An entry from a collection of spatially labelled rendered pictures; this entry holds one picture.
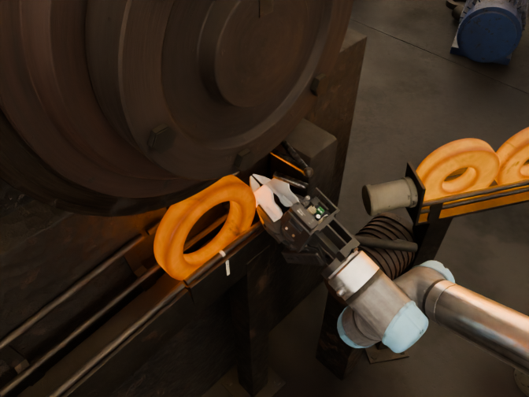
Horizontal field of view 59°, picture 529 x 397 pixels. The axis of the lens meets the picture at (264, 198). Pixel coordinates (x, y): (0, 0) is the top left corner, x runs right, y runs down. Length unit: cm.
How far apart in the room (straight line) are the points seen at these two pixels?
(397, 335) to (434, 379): 78
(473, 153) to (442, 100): 153
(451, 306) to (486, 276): 94
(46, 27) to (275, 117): 24
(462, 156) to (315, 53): 45
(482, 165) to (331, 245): 35
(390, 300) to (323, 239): 13
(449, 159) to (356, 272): 29
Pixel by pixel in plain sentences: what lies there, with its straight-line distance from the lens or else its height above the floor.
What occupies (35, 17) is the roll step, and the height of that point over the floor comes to 118.
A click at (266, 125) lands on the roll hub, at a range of 50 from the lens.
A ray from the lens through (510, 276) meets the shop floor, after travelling 178.
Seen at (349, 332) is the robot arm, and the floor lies 59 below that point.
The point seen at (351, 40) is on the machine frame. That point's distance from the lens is 96.
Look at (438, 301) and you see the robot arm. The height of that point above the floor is 65.
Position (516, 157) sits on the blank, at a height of 75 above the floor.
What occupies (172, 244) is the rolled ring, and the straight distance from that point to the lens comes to 68.
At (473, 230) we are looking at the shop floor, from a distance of 186.
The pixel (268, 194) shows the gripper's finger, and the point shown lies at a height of 78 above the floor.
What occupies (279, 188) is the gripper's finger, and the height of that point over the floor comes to 76.
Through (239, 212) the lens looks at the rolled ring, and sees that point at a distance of 76.
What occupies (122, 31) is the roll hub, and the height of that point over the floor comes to 117.
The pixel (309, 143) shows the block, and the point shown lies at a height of 80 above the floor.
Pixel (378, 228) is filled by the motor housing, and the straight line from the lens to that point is 105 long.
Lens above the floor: 133
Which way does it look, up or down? 48 degrees down
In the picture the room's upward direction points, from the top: straight up
